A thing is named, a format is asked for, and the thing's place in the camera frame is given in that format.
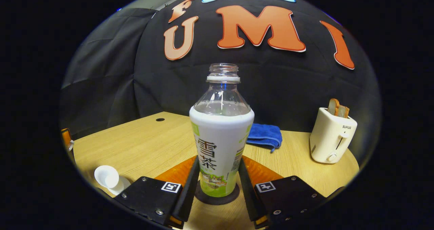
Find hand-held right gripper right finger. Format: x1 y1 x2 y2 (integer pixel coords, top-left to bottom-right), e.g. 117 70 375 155
238 155 344 230

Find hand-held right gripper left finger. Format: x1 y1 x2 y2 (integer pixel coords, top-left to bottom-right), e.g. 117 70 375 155
114 155 200 230

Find dark round coaster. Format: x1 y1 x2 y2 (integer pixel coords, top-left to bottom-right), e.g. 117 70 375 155
194 180 240 205

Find white teacup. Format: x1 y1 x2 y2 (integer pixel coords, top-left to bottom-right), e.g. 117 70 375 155
94 165 120 189

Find clear water bottle white label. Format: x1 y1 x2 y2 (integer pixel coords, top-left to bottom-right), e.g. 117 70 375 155
189 63 255 198

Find blue towel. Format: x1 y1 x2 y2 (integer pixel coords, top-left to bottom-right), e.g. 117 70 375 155
246 123 283 153

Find white saucer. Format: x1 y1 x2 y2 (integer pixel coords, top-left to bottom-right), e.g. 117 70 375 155
108 176 131 196

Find white toaster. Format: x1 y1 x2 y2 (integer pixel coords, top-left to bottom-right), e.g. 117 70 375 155
309 107 358 164

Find black backdrop cloth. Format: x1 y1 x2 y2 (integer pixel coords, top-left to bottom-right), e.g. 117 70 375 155
60 0 383 163

